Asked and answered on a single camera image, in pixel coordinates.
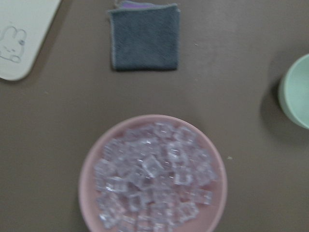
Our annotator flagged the pink bowl of ice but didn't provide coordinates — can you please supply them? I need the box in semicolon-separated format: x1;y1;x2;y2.
79;115;227;232

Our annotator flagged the grey folded cloth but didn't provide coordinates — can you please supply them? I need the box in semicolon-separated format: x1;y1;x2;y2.
108;0;181;71

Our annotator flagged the light green bowl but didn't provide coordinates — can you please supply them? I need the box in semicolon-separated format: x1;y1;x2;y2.
278;54;309;129

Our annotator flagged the cream rabbit tray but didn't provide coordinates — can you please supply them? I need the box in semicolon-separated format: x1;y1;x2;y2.
0;0;61;81

